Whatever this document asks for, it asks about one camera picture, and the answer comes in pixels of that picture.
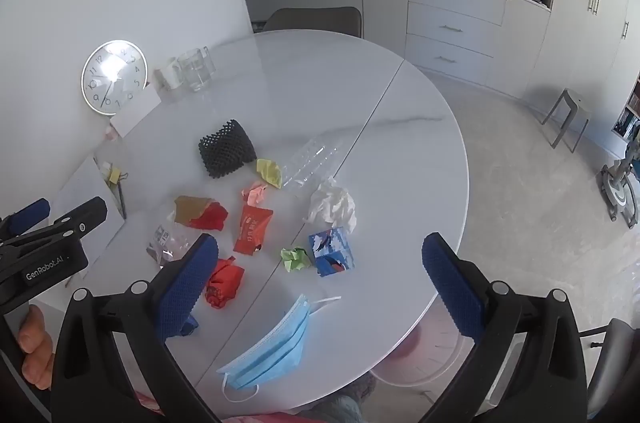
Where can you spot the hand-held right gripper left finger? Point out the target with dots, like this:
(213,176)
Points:
(185,288)

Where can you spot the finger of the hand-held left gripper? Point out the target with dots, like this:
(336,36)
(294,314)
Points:
(85,213)
(27,214)

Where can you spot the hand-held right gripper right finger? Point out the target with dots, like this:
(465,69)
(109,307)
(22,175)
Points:
(450,288)

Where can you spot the white slotted waste bin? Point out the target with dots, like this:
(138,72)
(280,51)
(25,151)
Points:
(435,363)

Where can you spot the blue face mask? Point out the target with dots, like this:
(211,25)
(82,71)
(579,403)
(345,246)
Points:
(272,350)

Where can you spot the person's left hand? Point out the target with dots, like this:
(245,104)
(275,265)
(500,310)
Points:
(35,353)

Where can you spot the white paper sheet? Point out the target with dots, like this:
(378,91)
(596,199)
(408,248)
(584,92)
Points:
(85,193)

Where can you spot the black pen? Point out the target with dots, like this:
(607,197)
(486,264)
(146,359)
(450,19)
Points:
(122,203)

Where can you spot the red crumpled paper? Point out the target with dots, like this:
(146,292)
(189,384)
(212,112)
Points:
(225,283)

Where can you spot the clear plastic wrapper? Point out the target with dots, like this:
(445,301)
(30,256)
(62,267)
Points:
(165,248)

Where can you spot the yellow binder clip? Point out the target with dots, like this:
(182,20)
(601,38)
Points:
(115,176)

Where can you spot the brown and red wrapper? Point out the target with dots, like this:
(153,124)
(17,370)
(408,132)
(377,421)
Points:
(200,213)

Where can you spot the pink paper scrap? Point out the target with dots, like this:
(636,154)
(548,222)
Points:
(110,132)

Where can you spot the red snack wrapper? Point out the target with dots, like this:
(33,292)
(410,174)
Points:
(252,230)

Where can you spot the white card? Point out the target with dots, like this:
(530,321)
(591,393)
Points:
(135,113)

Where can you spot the green crumpled paper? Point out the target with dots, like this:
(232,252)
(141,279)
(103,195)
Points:
(295,259)

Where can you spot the pink crumpled paper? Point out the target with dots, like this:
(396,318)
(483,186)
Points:
(255,194)

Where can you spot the blue printed carton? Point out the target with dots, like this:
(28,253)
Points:
(332,250)

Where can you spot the white crumpled tissue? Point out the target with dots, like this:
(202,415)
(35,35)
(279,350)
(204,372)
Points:
(332,208)

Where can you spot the yellow crumpled paper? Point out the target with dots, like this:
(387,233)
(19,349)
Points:
(270,173)

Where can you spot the black foam mesh sleeve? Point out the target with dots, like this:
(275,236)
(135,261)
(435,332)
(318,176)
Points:
(225,148)

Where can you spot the white ceramic mug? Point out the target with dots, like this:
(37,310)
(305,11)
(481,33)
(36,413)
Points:
(170,75)

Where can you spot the person's quilted trouser leg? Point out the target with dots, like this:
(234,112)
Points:
(340,408)

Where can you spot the clear plastic tray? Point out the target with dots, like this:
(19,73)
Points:
(312,163)

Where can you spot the clear glass mug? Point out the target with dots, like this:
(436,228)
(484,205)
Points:
(195,70)

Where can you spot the grey exercise machine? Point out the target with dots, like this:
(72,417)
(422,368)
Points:
(620,190)

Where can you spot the grey stool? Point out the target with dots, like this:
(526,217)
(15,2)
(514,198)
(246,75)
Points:
(567,108)

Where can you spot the bookshelf with books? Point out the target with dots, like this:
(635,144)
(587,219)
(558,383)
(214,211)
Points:
(631,113)

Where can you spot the white tall cupboard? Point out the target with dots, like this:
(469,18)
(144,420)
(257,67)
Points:
(585,28)

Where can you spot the grey dining chair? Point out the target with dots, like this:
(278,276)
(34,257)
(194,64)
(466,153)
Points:
(315,20)

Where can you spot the round white wall clock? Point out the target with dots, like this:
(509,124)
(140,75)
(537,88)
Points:
(115,78)

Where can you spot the black frame chair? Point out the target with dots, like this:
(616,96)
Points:
(612,368)

